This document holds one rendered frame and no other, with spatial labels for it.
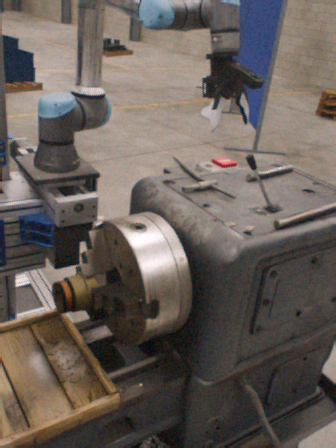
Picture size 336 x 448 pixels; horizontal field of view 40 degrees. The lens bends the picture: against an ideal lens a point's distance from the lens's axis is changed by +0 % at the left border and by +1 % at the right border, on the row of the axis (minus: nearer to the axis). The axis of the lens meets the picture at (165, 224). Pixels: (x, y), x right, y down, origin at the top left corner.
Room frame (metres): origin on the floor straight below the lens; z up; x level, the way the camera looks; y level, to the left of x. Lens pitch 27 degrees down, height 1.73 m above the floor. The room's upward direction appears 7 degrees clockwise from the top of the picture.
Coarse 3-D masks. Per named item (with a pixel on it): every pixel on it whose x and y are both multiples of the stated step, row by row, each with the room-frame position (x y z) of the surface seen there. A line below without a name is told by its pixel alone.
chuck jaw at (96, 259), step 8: (88, 232) 0.96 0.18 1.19; (96, 232) 0.97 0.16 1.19; (88, 240) 0.97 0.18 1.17; (96, 240) 0.95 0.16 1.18; (104, 240) 0.96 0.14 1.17; (88, 248) 0.96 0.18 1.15; (96, 248) 0.94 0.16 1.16; (104, 248) 0.95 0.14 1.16; (88, 256) 0.92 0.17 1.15; (96, 256) 0.93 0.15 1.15; (104, 256) 0.94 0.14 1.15; (88, 264) 0.91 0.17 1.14; (96, 264) 0.92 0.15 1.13; (104, 264) 0.93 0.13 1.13; (112, 264) 0.94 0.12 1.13; (88, 272) 0.90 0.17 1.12; (96, 272) 0.91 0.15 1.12
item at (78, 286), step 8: (80, 272) 0.89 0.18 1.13; (64, 280) 0.86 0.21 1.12; (72, 280) 0.86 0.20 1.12; (80, 280) 0.86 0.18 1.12; (88, 280) 0.88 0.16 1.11; (96, 280) 0.89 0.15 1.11; (56, 288) 0.86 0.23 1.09; (64, 288) 0.83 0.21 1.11; (72, 288) 0.84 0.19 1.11; (80, 288) 0.85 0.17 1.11; (88, 288) 0.85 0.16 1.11; (56, 296) 0.86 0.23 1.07; (64, 296) 0.82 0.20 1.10; (72, 296) 0.83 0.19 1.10; (80, 296) 0.83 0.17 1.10; (88, 296) 0.84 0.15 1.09; (56, 304) 0.85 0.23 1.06; (64, 304) 0.81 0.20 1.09; (72, 304) 0.83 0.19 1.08; (80, 304) 0.83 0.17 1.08; (88, 304) 0.84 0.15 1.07; (64, 312) 0.82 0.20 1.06
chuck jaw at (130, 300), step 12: (96, 288) 0.86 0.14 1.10; (108, 288) 0.87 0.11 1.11; (120, 288) 0.87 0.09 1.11; (96, 300) 0.83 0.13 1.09; (108, 300) 0.82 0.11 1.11; (120, 300) 0.82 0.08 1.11; (132, 300) 0.82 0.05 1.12; (156, 300) 0.83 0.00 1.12; (108, 312) 0.82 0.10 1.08; (120, 312) 0.81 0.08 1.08; (132, 312) 0.80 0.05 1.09; (144, 312) 0.81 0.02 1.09; (156, 312) 0.82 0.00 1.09
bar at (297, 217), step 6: (330, 204) 1.11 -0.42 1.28; (312, 210) 1.06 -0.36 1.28; (318, 210) 1.07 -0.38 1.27; (324, 210) 1.08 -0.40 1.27; (330, 210) 1.10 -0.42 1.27; (288, 216) 1.01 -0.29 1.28; (294, 216) 1.01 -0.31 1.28; (300, 216) 1.02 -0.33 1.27; (306, 216) 1.03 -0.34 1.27; (312, 216) 1.05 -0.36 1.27; (276, 222) 0.98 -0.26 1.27; (282, 222) 0.98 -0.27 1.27; (288, 222) 0.99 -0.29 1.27; (294, 222) 1.00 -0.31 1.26; (276, 228) 0.98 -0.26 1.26
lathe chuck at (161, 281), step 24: (120, 216) 1.01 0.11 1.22; (144, 216) 1.00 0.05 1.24; (120, 240) 0.91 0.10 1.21; (144, 240) 0.90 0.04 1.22; (120, 264) 0.91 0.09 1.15; (144, 264) 0.85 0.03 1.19; (168, 264) 0.87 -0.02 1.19; (144, 288) 0.82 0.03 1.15; (168, 288) 0.84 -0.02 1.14; (168, 312) 0.83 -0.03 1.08; (120, 336) 0.89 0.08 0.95; (144, 336) 0.81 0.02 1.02
